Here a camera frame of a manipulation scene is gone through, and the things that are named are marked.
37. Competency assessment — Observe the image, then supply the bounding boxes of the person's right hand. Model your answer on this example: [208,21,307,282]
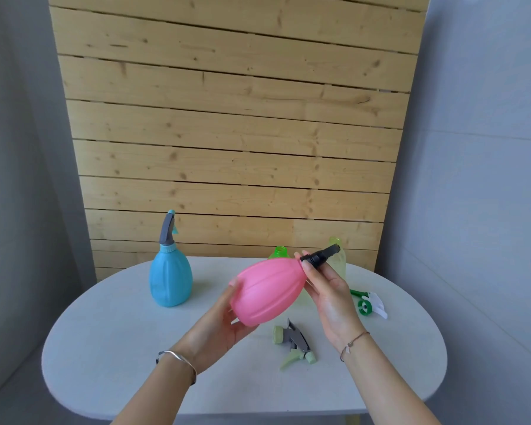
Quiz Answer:
[294,250,369,350]

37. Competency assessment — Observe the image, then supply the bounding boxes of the green and white trigger spray head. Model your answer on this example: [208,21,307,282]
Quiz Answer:
[350,289,389,320]

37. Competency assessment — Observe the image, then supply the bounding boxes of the person's left hand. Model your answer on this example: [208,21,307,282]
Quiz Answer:
[173,278,259,375]

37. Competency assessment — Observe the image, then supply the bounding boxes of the person's right forearm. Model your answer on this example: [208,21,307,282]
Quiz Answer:
[343,334,441,425]

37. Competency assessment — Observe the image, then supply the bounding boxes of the wooden slat wall panel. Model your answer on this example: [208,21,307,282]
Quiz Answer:
[48,0,431,284]

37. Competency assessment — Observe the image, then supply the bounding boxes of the blue spray bottle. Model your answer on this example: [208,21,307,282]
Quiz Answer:
[149,244,194,308]

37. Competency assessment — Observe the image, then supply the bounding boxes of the black trigger spray head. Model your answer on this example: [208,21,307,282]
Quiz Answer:
[299,244,341,269]

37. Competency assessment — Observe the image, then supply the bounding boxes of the thin cord bracelet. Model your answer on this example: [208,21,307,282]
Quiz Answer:
[340,331,371,363]

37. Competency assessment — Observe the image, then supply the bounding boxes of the grey and blue trigger spray head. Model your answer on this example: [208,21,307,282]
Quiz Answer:
[158,210,179,253]

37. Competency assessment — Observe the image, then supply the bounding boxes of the silver bangle bracelet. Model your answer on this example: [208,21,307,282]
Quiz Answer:
[156,350,198,386]

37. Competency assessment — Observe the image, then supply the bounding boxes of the pale yellow-green plastic bottle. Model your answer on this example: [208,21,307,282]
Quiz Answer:
[326,236,347,280]

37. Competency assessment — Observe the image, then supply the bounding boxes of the person's left forearm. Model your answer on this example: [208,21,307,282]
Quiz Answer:
[111,352,198,425]

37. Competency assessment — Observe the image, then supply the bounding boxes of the pink spray bottle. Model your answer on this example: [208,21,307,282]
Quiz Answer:
[229,257,311,328]

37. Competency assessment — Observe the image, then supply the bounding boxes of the grey and light green trigger spray head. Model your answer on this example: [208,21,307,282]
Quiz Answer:
[273,318,318,371]

